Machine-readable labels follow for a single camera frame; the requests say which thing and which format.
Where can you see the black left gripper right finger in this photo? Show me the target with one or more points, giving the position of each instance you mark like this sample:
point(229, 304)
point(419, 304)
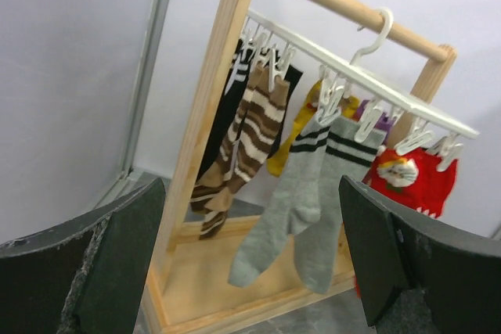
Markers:
point(416, 274)

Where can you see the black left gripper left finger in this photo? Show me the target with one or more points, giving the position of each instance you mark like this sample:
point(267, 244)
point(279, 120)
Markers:
point(86, 275)

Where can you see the red patterned Christmas sock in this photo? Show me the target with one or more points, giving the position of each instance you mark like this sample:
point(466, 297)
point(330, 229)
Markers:
point(432, 187)

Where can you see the wooden drying rack stand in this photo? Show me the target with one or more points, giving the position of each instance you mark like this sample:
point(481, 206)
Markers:
point(186, 289)

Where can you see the purple striped sock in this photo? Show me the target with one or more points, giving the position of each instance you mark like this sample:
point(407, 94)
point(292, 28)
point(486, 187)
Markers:
point(374, 123)

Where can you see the yellow reindeer sock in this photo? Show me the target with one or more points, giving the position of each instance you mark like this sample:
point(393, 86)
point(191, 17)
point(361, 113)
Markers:
point(277, 161)

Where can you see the black sock white stripes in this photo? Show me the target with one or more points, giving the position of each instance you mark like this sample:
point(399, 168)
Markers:
point(228, 106)

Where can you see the brown striped sock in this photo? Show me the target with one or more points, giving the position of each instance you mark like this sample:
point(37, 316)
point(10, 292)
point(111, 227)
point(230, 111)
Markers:
point(244, 148)

